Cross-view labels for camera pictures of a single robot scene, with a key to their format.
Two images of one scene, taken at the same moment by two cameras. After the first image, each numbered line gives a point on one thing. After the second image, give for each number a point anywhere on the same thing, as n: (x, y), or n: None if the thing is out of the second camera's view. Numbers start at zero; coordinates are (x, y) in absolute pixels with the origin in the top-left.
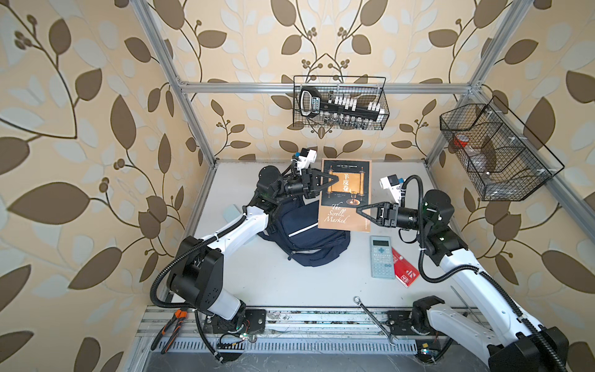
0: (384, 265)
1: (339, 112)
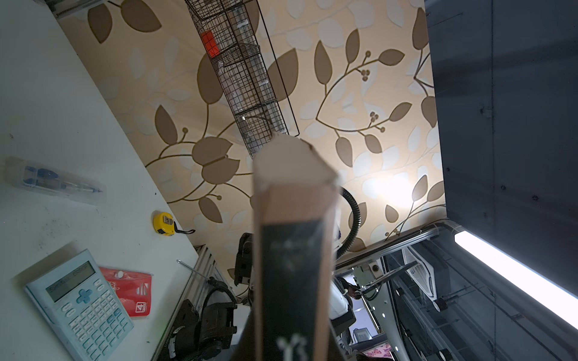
0: (80, 304)
1: None
